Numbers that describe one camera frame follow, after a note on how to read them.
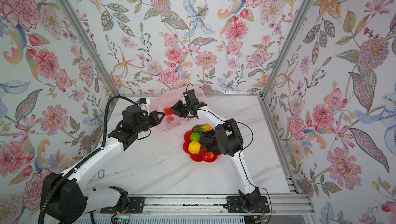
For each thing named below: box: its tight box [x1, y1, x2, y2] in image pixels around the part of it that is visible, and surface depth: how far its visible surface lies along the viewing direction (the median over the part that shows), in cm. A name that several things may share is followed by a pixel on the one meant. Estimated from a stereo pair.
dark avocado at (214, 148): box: [206, 142, 221, 155], surface depth 89 cm
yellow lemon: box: [188, 140, 202, 155], surface depth 90 cm
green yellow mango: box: [192, 123, 213, 133], surface depth 95 cm
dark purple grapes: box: [202, 128, 218, 144], surface depth 97 cm
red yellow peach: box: [202, 151, 214, 160], surface depth 86 cm
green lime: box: [189, 132, 202, 142], surface depth 94 cm
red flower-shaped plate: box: [182, 126, 223, 163], surface depth 90 cm
